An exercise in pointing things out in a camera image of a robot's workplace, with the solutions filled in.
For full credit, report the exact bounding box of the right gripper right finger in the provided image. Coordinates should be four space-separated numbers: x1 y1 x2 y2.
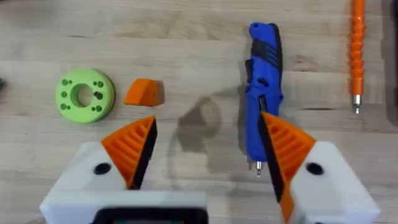
259 111 381 224

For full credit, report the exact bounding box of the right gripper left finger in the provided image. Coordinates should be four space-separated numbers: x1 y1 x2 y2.
49 115 159 192

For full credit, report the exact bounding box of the blue electric screwdriver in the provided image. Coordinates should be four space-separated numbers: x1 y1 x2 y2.
244 21 284 178

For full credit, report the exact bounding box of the orange flexible screwdriver shaft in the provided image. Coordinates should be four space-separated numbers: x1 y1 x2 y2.
349 0 366 115

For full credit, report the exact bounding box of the orange ribbed wedge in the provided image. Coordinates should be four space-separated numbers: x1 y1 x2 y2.
124 78 165 108

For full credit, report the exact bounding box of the green disc with holes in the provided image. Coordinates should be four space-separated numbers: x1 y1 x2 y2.
55 68 116 124

